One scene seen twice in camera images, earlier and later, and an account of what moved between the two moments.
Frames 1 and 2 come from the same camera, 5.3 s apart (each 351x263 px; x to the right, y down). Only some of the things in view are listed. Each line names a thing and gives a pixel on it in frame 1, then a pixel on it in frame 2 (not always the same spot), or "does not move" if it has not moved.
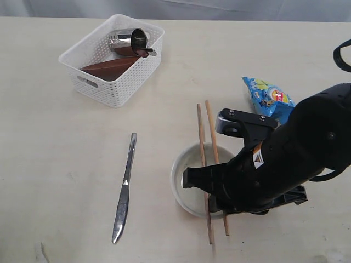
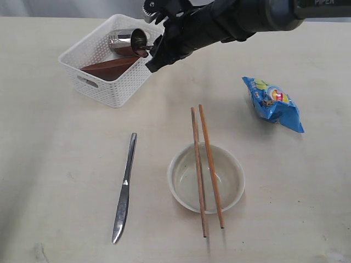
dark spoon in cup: (142, 52) does not move
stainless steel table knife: (123, 204) does not move
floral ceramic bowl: (192, 200) does not move
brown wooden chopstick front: (216, 160) -> (219, 200)
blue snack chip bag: (270, 100) does not move
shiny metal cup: (131, 41) does not move
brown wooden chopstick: (203, 163) -> (202, 205)
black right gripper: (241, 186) -> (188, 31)
